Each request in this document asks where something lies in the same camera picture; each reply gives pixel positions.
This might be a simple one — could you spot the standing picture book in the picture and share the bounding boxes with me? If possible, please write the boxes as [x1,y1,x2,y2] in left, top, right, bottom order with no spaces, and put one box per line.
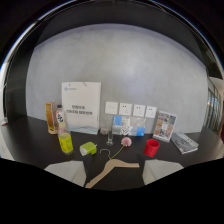
[152,110,178,143]

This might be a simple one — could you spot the flat grey magazine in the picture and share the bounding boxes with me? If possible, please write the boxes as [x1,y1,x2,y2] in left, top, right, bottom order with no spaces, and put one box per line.
[170,132,200,155]

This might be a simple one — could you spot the clear stemmed glass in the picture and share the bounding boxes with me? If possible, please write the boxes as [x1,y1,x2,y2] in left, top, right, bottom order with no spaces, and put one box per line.
[105,121,115,147]

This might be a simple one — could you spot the green and white charger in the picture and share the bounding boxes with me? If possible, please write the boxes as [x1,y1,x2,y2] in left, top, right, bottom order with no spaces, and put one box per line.
[79,141,98,157]

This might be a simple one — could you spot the wooden clothes hanger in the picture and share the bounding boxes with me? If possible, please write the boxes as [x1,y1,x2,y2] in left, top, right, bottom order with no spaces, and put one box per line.
[84,148,141,190]

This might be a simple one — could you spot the pink artificial flower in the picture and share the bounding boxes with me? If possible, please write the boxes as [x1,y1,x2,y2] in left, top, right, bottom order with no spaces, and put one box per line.
[110,136,133,160]

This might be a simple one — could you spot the white wall socket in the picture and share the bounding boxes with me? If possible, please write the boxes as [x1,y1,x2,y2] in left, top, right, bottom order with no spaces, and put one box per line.
[118,102,133,117]
[144,105,158,119]
[132,103,147,118]

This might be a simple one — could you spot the white wall switch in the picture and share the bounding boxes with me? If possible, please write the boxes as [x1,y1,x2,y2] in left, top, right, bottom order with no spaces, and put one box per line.
[104,101,119,115]

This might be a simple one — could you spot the white paper bag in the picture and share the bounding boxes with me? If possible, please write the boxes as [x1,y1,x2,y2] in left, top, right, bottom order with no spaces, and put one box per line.
[61,81,102,135]

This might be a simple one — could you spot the red cup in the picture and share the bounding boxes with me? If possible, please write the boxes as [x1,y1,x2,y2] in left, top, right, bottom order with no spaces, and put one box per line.
[143,138,161,158]

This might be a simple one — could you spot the yellow drink bottle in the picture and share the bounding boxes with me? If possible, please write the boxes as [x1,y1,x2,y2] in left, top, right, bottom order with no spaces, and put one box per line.
[55,104,75,156]

